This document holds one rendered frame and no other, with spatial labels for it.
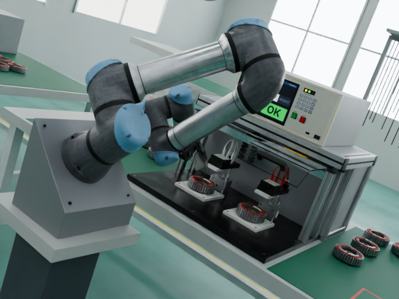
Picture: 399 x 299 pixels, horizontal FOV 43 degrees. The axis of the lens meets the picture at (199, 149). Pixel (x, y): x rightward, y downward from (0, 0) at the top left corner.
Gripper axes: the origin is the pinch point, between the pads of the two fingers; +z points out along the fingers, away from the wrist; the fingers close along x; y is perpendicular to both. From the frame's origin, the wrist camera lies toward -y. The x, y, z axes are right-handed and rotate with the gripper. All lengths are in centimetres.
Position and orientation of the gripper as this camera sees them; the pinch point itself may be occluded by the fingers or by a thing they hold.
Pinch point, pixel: (193, 162)
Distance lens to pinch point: 183.0
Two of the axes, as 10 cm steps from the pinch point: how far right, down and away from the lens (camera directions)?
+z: 0.7, 7.1, 7.0
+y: -6.1, 5.8, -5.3
